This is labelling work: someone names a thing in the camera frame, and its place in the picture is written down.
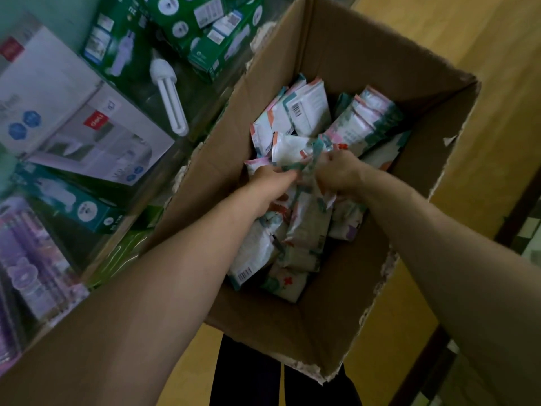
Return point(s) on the person's right forearm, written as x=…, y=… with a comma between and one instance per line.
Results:
x=465, y=266

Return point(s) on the metal store shelving unit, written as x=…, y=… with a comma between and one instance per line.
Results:
x=423, y=368

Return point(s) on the white teal wipe packets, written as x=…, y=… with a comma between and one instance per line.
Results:
x=306, y=188

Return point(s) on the slim green white box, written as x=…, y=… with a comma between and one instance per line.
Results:
x=68, y=203

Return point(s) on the white printed box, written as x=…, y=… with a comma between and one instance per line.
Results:
x=76, y=122

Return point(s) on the person's left hand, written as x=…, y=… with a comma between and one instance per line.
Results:
x=270, y=186

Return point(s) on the person's right hand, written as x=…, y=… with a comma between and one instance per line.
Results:
x=340, y=171

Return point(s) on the brown cardboard box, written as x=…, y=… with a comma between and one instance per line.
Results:
x=397, y=88

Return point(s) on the white tube lamp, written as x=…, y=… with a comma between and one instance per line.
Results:
x=169, y=97

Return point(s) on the clear wrapped purple items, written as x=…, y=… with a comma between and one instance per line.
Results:
x=34, y=266

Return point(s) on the pile of packets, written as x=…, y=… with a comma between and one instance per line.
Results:
x=296, y=241

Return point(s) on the green bulb boxes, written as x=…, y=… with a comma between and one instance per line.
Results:
x=194, y=21

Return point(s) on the person's left forearm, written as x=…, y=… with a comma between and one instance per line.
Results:
x=118, y=325

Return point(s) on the person's black trousers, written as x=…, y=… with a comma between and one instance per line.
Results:
x=245, y=376

